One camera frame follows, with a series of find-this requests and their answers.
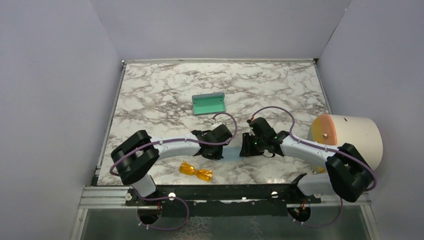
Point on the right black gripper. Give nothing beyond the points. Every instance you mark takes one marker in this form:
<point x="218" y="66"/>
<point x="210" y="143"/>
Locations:
<point x="247" y="150"/>

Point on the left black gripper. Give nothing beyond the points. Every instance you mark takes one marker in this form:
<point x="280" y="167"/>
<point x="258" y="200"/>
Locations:
<point x="218" y="156"/>

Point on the grey green glasses case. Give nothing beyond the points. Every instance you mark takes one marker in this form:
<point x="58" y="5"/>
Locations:
<point x="209" y="103"/>

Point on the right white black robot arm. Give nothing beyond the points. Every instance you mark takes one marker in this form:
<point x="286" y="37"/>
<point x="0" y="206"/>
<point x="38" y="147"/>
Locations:
<point x="347" y="173"/>

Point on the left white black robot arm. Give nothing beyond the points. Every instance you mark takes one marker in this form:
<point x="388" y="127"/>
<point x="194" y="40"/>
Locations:
<point x="135" y="156"/>

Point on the orange sunglasses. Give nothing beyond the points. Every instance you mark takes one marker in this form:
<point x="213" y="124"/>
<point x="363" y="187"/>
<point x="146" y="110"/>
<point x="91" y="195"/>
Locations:
<point x="202" y="174"/>

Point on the white cylindrical drum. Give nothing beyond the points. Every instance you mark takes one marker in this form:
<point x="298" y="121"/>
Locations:
<point x="361" y="132"/>

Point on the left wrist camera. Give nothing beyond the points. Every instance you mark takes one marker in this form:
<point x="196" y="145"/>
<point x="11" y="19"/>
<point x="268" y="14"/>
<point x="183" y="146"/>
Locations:
<point x="216" y="124"/>

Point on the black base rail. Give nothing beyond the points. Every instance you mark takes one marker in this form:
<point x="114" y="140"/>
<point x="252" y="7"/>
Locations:
<point x="179" y="207"/>

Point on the aluminium frame rail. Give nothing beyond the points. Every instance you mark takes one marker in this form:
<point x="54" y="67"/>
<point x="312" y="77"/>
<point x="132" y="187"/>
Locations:
<point x="123" y="197"/>

